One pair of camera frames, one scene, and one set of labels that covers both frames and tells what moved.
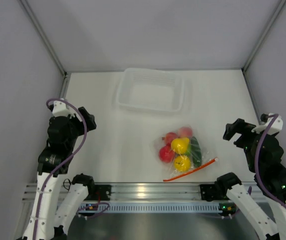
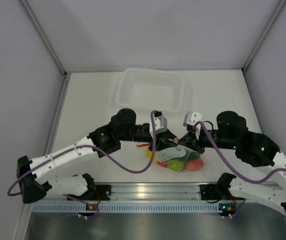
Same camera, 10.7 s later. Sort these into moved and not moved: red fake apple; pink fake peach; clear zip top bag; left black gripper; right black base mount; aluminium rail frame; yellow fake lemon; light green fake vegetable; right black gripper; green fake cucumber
Moved: right black gripper; green fake cucumber; red fake apple; light green fake vegetable; clear zip top bag; left black gripper; yellow fake lemon; pink fake peach
Not moved: aluminium rail frame; right black base mount
